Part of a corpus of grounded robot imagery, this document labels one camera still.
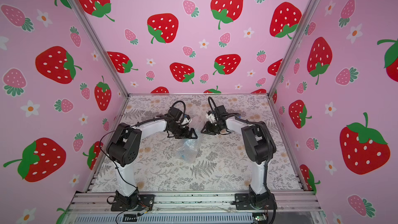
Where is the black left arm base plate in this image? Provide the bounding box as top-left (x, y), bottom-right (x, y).
top-left (111, 194), bottom-right (155, 212)

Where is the aluminium frame post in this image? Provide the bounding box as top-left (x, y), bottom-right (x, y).
top-left (68, 0), bottom-right (129, 99)
top-left (268, 0), bottom-right (320, 99)

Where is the aluminium frame post left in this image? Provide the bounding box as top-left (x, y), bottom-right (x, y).
top-left (68, 0), bottom-right (129, 99)

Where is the black corrugated cable conduit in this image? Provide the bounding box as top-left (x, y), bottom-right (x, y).
top-left (234, 116), bottom-right (274, 190)

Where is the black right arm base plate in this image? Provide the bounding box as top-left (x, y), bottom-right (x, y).
top-left (231, 192), bottom-right (277, 211)

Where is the clear bubble wrap sheet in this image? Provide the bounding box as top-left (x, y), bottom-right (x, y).
top-left (174, 139), bottom-right (201, 163)

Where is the aluminium frame post right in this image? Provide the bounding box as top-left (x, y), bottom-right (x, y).
top-left (268, 0), bottom-right (320, 99)

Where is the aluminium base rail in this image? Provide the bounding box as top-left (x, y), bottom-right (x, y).
top-left (61, 190), bottom-right (327, 224)

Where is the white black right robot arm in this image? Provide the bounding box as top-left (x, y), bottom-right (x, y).
top-left (201, 117), bottom-right (276, 206)

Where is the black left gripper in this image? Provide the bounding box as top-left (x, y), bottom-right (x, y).
top-left (169, 123), bottom-right (199, 140)

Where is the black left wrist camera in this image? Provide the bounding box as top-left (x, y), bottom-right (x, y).
top-left (167, 106), bottom-right (184, 122)

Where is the blue plastic wine glass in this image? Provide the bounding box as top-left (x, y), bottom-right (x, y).
top-left (180, 144), bottom-right (196, 160)

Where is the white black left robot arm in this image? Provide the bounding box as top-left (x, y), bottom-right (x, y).
top-left (106, 116), bottom-right (198, 202)

